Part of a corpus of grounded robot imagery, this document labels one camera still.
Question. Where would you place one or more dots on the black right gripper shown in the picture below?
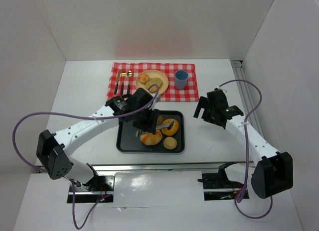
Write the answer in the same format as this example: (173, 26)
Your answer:
(206, 111)

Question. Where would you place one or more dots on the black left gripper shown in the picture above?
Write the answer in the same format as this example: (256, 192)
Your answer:
(146, 120)

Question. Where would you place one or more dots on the brown bread slice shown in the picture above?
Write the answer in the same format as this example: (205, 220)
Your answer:
(153, 84)

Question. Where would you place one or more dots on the small round orange bun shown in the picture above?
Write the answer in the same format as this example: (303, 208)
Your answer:
(143, 78)

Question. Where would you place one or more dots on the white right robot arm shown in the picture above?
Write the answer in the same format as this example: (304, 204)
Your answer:
(274, 170)

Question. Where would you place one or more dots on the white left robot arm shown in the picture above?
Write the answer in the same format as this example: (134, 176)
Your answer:
(54, 150)

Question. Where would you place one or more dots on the orange glazed donut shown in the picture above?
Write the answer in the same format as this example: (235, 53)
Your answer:
(172, 128)

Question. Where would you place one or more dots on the black baking tray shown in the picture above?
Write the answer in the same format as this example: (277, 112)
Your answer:
(128, 142)

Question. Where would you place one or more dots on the small pale round bun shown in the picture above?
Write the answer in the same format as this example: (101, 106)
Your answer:
(170, 143)

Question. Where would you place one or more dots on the blue cup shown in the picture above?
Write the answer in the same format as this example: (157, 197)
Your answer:
(180, 79)

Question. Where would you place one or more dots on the red white checkered cloth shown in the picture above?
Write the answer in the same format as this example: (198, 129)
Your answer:
(172, 94)

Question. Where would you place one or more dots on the beige round plate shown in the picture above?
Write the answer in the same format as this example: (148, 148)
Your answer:
(153, 74)

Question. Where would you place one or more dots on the gold spoon black handle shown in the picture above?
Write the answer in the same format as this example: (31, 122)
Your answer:
(129, 75)

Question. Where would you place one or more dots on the gold fork black handle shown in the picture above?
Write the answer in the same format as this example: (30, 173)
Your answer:
(123, 76)

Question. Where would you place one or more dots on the gold knife black handle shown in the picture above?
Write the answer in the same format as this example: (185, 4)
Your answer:
(117, 82)

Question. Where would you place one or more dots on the aluminium rail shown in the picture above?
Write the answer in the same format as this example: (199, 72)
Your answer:
(157, 167)

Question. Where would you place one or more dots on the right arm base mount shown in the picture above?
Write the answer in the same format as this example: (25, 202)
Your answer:
(217, 186)

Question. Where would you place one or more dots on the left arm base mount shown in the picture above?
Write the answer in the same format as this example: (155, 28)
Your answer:
(101, 190)

